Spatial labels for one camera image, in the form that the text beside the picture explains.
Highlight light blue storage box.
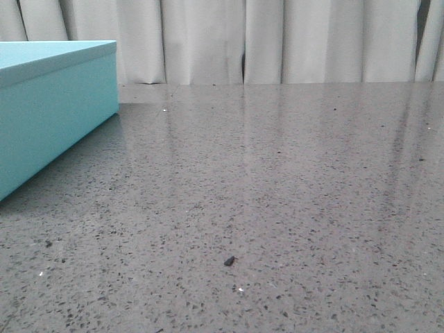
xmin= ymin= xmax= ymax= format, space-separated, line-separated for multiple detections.
xmin=1 ymin=40 xmax=119 ymax=198

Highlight small black debris crumb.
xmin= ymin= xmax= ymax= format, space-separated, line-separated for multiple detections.
xmin=223 ymin=256 xmax=236 ymax=266

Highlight white pleated curtain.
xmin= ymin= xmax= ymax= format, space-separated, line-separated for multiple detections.
xmin=1 ymin=0 xmax=443 ymax=85

